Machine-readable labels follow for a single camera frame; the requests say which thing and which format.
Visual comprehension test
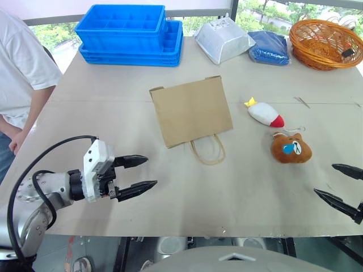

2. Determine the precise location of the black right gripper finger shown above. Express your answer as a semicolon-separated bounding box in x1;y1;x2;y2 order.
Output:
313;188;359;223
331;163;363;181

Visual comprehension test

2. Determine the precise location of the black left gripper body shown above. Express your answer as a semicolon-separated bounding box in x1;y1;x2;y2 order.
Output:
95;161;120;201

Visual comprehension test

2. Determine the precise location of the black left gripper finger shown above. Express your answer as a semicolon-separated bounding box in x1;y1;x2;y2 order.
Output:
113;154;149;169
117;180;158;203

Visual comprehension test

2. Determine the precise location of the blue cloth bundle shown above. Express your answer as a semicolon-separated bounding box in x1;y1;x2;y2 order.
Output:
247;30;292;67

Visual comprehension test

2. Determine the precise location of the bystander bare hand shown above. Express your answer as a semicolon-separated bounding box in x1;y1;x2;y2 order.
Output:
9;129;29;155

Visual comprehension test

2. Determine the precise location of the brown bear head plush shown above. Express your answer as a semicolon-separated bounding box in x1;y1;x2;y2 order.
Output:
270;125;313;165

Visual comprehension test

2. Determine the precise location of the black table leg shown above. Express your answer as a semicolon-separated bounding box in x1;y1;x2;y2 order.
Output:
282;237;298;257
112;236;130;272

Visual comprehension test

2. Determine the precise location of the grey round stool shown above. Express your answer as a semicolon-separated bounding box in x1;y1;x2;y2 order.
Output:
234;237;268;250
156;236;188;257

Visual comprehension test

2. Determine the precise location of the white red rocket plush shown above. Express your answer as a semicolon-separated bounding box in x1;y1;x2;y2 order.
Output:
244;96;285;129

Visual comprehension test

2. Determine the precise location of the grey rounded robot torso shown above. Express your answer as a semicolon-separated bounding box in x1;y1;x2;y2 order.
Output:
141;245;323;272

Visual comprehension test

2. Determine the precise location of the blue wide plastic crate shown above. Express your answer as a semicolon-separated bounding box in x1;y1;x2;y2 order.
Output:
78;19;184;68

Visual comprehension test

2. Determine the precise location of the blue divided plastic crate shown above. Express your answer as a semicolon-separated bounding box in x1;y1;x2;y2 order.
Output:
74;4;168;53

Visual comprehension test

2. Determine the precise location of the orange wicker basket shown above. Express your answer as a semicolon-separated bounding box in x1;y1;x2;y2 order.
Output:
289;19;363;71

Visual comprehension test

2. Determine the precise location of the bystander in white t-shirt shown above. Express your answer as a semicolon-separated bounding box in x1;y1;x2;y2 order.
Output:
0;8;64;185

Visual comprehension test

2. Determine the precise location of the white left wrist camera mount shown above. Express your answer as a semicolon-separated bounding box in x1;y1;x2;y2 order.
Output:
82;138;116;203

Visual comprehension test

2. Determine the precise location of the brown paper bag with handles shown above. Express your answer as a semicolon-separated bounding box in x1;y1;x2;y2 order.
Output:
149;75;234;167

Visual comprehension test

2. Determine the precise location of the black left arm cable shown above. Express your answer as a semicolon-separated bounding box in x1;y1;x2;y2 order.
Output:
6;135;99;263

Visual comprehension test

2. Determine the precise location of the grey window frame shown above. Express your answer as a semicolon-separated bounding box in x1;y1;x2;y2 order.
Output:
22;0;363;27

